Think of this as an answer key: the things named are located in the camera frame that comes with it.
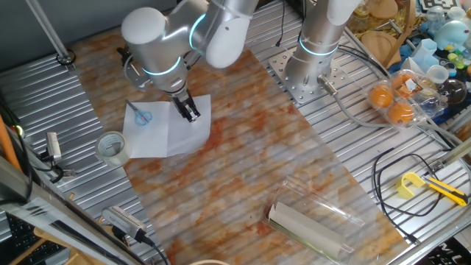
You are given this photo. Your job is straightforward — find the thick grey robot cable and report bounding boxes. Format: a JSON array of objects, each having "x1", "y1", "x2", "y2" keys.
[{"x1": 316, "y1": 73, "x2": 457, "y2": 148}]

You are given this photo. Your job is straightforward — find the grey metal beam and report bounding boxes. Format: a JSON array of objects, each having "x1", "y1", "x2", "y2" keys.
[{"x1": 0, "y1": 156, "x2": 148, "y2": 265}]

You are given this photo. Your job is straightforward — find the thin black cable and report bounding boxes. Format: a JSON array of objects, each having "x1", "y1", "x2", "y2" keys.
[{"x1": 372, "y1": 146, "x2": 442, "y2": 246}]

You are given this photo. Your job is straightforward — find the aluminium profile bar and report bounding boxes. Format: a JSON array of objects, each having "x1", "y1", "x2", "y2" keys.
[{"x1": 428, "y1": 136, "x2": 471, "y2": 174}]

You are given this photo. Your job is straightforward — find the black keyboard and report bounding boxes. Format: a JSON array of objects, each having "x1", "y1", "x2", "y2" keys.
[{"x1": 5, "y1": 213, "x2": 69, "y2": 265}]

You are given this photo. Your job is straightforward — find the glass jar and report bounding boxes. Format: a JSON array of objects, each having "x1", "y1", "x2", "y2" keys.
[{"x1": 347, "y1": 3, "x2": 371, "y2": 34}]

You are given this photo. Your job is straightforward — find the yellow utility knife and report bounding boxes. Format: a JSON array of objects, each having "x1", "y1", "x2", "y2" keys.
[{"x1": 421, "y1": 174, "x2": 469, "y2": 207}]

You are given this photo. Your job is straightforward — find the metal tripod pole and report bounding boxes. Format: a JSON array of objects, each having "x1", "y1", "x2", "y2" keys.
[{"x1": 24, "y1": 0, "x2": 77, "y2": 71}]

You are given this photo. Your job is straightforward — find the black power adapter cable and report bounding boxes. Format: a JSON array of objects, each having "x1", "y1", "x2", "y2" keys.
[{"x1": 134, "y1": 227, "x2": 170, "y2": 265}]

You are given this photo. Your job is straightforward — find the beige round rim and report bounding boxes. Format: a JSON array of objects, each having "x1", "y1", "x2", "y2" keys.
[{"x1": 188, "y1": 258, "x2": 232, "y2": 265}]

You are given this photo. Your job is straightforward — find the black cable with network plug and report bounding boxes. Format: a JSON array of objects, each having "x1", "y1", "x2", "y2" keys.
[{"x1": 32, "y1": 149, "x2": 78, "y2": 185}]

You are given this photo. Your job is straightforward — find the yellow plastic hook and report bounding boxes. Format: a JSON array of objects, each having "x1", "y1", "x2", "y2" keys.
[{"x1": 395, "y1": 172, "x2": 427, "y2": 200}]

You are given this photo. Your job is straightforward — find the blue whale toy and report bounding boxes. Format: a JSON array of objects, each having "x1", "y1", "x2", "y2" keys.
[{"x1": 433, "y1": 20, "x2": 471, "y2": 52}]

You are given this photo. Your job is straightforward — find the clear tape roll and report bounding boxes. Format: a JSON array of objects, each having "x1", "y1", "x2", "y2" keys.
[{"x1": 94, "y1": 130, "x2": 132, "y2": 167}]

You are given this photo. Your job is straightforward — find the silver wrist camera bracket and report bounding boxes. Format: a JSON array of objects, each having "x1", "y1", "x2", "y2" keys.
[{"x1": 116, "y1": 46, "x2": 155, "y2": 93}]

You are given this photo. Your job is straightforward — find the white paper sheet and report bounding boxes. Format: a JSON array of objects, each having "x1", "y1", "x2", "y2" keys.
[{"x1": 122, "y1": 93, "x2": 213, "y2": 160}]

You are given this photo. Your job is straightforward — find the clear plastic bottle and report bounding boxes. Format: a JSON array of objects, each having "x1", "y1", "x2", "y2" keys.
[{"x1": 426, "y1": 5, "x2": 446, "y2": 27}]

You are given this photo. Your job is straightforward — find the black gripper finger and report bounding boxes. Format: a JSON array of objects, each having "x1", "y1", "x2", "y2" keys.
[
  {"x1": 178, "y1": 107, "x2": 194, "y2": 124},
  {"x1": 186, "y1": 102, "x2": 202, "y2": 121}
]

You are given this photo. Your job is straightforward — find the green yellow toy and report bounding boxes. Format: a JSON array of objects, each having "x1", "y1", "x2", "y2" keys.
[{"x1": 447, "y1": 51, "x2": 467, "y2": 71}]

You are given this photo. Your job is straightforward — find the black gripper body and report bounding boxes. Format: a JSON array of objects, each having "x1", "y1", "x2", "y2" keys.
[{"x1": 168, "y1": 88, "x2": 192, "y2": 113}]

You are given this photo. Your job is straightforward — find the oranges in plastic tray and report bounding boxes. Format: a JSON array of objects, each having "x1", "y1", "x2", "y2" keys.
[{"x1": 366, "y1": 68, "x2": 449, "y2": 130}]

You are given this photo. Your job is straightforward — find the pale blue hexagonal cup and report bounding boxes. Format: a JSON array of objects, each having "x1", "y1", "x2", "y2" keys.
[{"x1": 411, "y1": 38, "x2": 439, "y2": 69}]

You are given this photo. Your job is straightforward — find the orange egg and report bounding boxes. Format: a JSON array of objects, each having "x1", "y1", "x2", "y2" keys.
[
  {"x1": 369, "y1": 85, "x2": 394, "y2": 109},
  {"x1": 392, "y1": 73, "x2": 417, "y2": 97},
  {"x1": 387, "y1": 102, "x2": 415, "y2": 125}
]

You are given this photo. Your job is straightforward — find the clear plastic box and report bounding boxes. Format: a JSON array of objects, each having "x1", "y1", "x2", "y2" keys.
[{"x1": 260, "y1": 175, "x2": 366, "y2": 263}]

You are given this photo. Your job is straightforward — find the silver camera on mount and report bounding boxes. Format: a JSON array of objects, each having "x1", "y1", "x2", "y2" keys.
[{"x1": 40, "y1": 131, "x2": 63, "y2": 163}]

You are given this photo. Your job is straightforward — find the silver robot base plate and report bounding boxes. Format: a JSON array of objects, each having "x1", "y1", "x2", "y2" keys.
[{"x1": 267, "y1": 46, "x2": 350, "y2": 106}]

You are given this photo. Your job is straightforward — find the black cable bundle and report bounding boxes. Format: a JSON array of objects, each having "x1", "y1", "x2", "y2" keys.
[{"x1": 336, "y1": 43, "x2": 392, "y2": 79}]

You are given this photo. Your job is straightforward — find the white plastic cup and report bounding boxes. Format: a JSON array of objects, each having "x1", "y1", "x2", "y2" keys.
[{"x1": 426, "y1": 65, "x2": 450, "y2": 85}]

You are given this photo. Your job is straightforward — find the dark glass bowl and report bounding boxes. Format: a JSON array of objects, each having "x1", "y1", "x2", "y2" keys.
[{"x1": 437, "y1": 78, "x2": 468, "y2": 106}]

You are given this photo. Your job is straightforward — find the black white marker card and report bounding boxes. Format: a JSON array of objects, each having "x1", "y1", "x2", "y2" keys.
[{"x1": 419, "y1": 0, "x2": 463, "y2": 14}]

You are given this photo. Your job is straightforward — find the orange pole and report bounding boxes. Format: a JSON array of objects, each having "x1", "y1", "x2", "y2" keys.
[{"x1": 0, "y1": 113, "x2": 23, "y2": 174}]

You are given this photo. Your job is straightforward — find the orange marbled table mat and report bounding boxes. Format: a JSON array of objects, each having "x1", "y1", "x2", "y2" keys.
[{"x1": 69, "y1": 0, "x2": 411, "y2": 265}]

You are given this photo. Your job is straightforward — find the black printed sign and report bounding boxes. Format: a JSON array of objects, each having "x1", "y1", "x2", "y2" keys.
[{"x1": 415, "y1": 237, "x2": 471, "y2": 265}]

